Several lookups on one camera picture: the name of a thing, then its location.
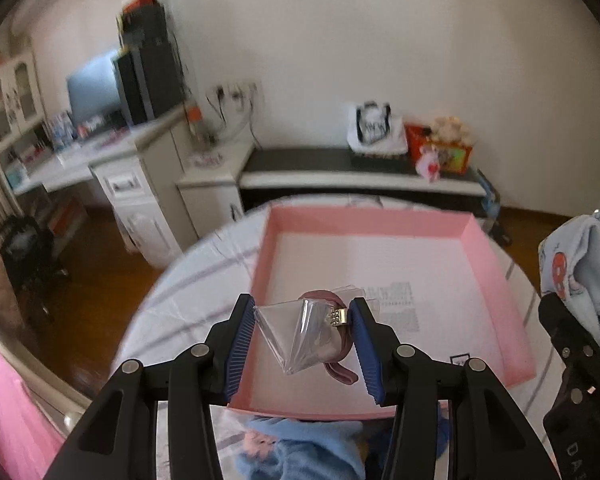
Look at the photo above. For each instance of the black box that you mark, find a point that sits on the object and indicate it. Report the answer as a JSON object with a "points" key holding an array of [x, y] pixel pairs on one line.
{"points": [[145, 27]]}

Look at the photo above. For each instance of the striped white tablecloth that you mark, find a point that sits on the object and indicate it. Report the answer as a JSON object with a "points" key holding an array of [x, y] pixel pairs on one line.
{"points": [[190, 300]]}

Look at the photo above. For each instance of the pink hair band clear packet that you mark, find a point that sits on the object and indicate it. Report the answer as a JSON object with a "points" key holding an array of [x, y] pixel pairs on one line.
{"points": [[305, 335]]}

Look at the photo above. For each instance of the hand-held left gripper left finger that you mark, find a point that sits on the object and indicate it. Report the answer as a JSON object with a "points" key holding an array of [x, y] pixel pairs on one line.
{"points": [[240, 340]]}

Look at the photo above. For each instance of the printed light blue cloth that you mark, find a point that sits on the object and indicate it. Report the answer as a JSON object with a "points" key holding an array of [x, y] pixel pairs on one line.
{"points": [[580, 260]]}

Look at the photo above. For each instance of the blue knitted hat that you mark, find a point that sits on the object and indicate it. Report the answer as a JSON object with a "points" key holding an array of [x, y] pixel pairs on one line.
{"points": [[305, 455]]}

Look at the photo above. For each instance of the small pink packet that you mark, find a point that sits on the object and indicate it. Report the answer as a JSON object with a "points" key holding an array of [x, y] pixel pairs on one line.
{"points": [[207, 160]]}

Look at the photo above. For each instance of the black computer tower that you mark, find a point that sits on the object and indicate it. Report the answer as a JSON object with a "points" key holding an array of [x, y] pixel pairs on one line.
{"points": [[145, 85]]}

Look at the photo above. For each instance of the wall power outlets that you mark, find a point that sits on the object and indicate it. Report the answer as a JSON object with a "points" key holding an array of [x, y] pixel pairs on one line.
{"points": [[235, 91]]}

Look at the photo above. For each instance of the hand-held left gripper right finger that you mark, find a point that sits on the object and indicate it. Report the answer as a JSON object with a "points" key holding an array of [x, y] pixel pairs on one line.
{"points": [[367, 355]]}

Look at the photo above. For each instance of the pink tray box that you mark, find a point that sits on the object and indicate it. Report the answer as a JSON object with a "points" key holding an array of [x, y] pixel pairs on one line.
{"points": [[485, 270]]}

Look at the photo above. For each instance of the red storage box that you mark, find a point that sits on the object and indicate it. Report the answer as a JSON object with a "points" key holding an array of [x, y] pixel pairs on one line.
{"points": [[455, 157]]}

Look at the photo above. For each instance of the white desk with drawers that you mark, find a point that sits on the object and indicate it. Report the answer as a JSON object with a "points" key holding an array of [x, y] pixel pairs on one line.
{"points": [[145, 200]]}

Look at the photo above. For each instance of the pink heart plush toy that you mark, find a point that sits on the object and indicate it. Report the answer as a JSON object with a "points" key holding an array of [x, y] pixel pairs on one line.
{"points": [[428, 164]]}

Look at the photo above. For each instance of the black computer monitor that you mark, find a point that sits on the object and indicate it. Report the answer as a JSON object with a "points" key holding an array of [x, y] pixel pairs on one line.
{"points": [[92, 90]]}

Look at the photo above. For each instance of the white glass door cabinet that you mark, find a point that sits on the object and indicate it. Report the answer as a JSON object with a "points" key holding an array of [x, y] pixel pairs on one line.
{"points": [[10, 105]]}

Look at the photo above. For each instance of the cream plush toy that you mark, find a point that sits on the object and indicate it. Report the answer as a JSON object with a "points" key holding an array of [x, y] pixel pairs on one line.
{"points": [[450, 127]]}

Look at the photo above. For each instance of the blue boxes on desk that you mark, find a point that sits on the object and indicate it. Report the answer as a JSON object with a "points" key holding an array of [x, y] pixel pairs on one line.
{"points": [[62, 132]]}

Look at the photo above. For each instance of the black chair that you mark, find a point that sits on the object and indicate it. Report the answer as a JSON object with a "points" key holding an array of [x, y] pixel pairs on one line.
{"points": [[27, 255]]}

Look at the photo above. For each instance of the pink fabric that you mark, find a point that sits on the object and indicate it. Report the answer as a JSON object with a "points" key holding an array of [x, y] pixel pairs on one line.
{"points": [[15, 410]]}

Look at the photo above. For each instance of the orange cap bottle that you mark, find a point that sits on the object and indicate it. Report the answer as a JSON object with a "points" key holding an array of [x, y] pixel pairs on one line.
{"points": [[195, 125]]}

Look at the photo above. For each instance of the low white side cabinet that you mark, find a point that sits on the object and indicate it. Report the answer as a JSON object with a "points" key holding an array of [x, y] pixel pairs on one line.
{"points": [[205, 195]]}

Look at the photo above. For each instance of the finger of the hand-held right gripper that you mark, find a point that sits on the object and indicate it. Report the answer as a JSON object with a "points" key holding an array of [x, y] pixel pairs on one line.
{"points": [[565, 335]]}

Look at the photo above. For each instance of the black top TV bench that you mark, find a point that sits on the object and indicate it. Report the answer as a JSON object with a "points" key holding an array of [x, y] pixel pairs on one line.
{"points": [[305, 160]]}

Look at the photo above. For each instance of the black floor stand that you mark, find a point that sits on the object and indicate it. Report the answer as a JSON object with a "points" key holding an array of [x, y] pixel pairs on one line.
{"points": [[500, 232]]}

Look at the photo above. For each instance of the white tote bag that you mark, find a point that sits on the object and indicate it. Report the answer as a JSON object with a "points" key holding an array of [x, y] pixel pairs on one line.
{"points": [[375, 127]]}

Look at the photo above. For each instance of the beige jacket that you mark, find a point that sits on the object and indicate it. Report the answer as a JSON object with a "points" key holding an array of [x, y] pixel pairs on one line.
{"points": [[0, 290]]}

